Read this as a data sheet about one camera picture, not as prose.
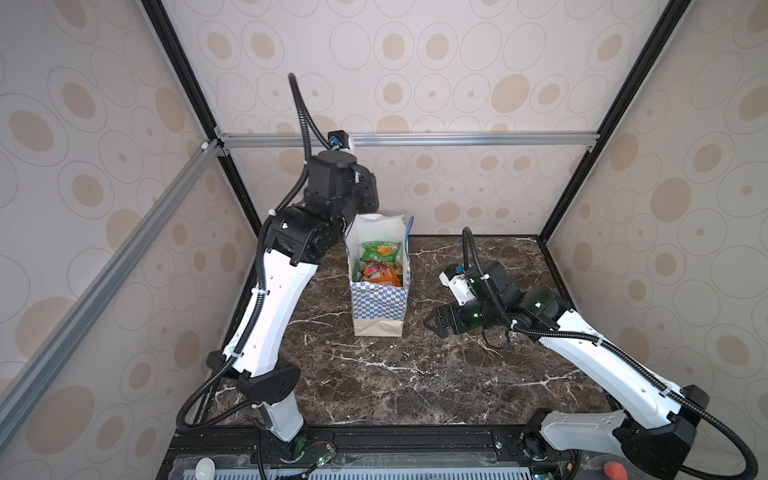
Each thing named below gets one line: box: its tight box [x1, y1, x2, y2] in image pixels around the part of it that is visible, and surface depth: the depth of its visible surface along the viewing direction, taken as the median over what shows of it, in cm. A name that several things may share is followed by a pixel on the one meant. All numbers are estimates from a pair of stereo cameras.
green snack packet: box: [360, 240, 402, 261], surface depth 99 cm
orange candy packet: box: [361, 263, 402, 286], surface depth 94 cm
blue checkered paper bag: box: [344, 214, 414, 337], surface depth 87 cm
